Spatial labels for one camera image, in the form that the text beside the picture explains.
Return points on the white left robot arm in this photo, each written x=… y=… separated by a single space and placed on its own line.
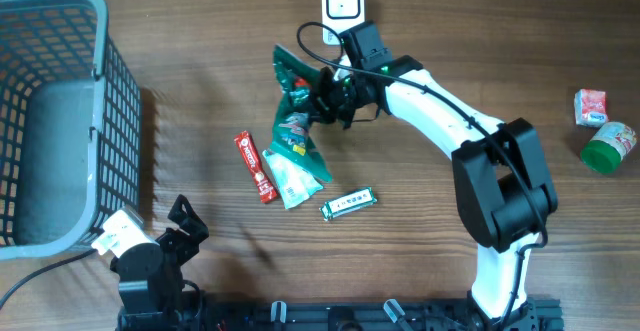
x=154 y=293

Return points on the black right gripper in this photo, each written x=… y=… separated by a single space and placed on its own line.
x=325 y=109

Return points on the grey plastic basket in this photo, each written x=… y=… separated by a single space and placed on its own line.
x=71 y=115

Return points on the white barcode scanner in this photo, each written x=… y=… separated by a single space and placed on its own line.
x=340 y=15

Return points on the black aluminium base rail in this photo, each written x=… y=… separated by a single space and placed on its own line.
x=431 y=315

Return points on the green 3M gloves packet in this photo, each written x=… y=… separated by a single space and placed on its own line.
x=296 y=113

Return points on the small orange white packet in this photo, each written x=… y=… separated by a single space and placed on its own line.
x=590 y=108

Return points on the red Nescafe sachet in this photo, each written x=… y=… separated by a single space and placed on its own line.
x=248 y=151

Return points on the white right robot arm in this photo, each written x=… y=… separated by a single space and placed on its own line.
x=503 y=187

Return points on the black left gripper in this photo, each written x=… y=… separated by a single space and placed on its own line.
x=188 y=247

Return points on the dark green snack bar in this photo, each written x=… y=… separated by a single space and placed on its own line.
x=348 y=203

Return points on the mint wet wipes packet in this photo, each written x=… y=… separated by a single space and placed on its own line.
x=295 y=184

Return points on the green lid jar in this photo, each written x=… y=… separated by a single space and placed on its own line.
x=608 y=147

